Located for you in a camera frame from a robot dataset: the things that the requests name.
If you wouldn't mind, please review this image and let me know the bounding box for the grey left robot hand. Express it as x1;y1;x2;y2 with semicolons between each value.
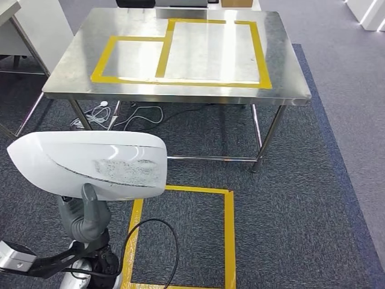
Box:
57;183;112;244

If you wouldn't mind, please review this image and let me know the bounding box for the white plastic car part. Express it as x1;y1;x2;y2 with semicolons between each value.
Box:
6;131;168;202

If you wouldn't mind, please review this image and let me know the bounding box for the white partition panel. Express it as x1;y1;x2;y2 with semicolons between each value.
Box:
15;0;75;75

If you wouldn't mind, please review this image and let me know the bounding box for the white desk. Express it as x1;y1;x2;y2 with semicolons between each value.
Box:
114;0;261;12

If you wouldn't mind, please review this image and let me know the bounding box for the white lit display plinth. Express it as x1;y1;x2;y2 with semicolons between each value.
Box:
345;0;377;25
362;0;385;33

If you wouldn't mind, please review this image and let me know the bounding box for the white charger cable bundle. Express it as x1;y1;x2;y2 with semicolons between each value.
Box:
70;100;112;131

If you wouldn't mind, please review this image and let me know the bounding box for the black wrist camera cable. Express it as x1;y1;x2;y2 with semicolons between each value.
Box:
69;218;179;289

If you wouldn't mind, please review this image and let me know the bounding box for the white power strip cable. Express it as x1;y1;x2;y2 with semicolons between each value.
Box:
114;105;164;132

